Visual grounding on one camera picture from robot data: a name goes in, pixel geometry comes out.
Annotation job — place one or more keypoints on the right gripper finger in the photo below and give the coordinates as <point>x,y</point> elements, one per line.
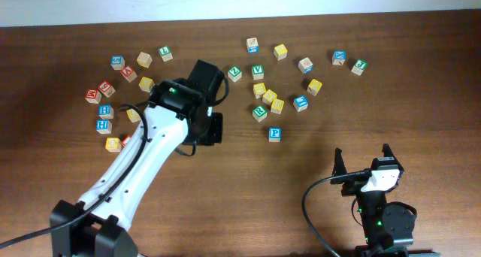
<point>339,168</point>
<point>387,152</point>

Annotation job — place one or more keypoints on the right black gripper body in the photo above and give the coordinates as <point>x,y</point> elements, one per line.
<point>349,187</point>

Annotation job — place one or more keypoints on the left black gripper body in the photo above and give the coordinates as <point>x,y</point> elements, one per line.
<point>216,128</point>

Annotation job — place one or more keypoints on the green R block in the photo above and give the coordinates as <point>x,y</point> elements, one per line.
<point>259,113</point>

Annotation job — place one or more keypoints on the blue P block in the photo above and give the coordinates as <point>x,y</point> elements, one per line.
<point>274,134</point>

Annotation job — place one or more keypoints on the green V block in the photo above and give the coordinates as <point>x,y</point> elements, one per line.
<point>258,72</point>

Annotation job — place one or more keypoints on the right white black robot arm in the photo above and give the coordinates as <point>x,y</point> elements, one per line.
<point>388,227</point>

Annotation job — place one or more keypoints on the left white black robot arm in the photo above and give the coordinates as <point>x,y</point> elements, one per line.
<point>178,112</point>

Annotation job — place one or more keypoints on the green Z block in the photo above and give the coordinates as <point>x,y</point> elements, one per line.
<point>234,73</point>

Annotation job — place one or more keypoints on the yellow cluster block upper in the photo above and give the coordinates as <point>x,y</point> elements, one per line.
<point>259,90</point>

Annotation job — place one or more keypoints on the yellow cluster block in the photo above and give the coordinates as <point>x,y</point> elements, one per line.
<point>268,97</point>
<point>277,106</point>
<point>259,90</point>

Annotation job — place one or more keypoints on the yellow cluster block middle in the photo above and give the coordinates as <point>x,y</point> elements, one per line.
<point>268,97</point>

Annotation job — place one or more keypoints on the yellow cluster block lower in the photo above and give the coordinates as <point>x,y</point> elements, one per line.
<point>277,106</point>

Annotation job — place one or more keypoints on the blue E block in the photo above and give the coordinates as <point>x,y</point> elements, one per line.
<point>300,103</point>

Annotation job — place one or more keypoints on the yellow O block middle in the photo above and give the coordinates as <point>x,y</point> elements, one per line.
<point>133,115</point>

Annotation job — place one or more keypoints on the yellow o block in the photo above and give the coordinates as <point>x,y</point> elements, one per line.
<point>133,115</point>
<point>113,145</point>

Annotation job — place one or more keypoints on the upper left yellow block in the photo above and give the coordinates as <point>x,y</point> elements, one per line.
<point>146,84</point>

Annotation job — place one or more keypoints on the red I block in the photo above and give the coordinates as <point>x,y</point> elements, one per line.
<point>126,140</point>

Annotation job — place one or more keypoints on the right yellow block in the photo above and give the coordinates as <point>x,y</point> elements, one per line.
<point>314,87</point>

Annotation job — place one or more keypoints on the green J block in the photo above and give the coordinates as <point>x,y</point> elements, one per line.
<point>359,67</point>

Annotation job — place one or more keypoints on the green L block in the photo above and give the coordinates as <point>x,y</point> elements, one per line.
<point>165,53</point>

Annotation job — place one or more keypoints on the wooden block blue side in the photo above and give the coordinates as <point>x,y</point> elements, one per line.
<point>252,45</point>

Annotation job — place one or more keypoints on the yellow O block lower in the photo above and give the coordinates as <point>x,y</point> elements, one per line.
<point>113,145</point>

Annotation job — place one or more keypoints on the plain wooden yellow block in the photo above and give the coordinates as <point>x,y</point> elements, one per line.
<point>144,59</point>

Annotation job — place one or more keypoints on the upper red A block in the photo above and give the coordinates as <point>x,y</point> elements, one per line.
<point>128,73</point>

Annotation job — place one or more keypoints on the blue X block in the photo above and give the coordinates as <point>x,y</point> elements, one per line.
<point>339,57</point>

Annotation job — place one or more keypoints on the lower blue H block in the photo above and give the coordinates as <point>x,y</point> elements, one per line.
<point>103,126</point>

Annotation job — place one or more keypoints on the blue h block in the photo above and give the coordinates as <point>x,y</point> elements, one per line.
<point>105,111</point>
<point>103,126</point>

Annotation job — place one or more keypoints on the wooden block blue edge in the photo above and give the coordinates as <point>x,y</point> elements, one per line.
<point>305,65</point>

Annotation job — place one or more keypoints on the top yellow block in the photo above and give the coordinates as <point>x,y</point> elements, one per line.
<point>280,51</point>

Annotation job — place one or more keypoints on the upper blue H block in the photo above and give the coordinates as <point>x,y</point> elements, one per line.
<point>105,111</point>

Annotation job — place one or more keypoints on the red 9 block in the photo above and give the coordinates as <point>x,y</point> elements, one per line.
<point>106,89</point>

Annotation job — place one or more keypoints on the blue 5 block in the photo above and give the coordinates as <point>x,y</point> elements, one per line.
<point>117,63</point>

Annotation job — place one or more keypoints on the red M block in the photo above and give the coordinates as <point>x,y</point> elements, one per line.
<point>93,96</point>

